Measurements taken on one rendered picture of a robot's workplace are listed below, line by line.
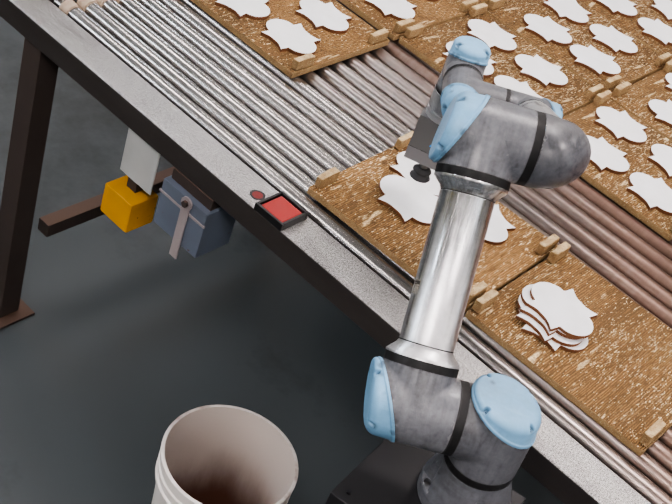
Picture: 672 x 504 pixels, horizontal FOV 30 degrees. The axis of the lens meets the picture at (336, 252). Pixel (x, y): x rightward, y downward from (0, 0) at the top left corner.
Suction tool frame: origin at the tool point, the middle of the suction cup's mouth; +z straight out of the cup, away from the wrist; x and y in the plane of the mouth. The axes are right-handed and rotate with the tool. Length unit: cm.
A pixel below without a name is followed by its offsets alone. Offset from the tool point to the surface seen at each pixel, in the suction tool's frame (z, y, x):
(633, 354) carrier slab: 7, -52, 14
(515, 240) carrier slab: 7.3, -22.9, -3.9
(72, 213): 74, 82, -27
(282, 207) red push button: 8.0, 21.2, 18.0
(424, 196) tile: 5.9, -2.3, -2.7
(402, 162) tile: 6.5, 5.4, -11.6
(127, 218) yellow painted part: 35, 54, 10
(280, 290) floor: 101, 30, -65
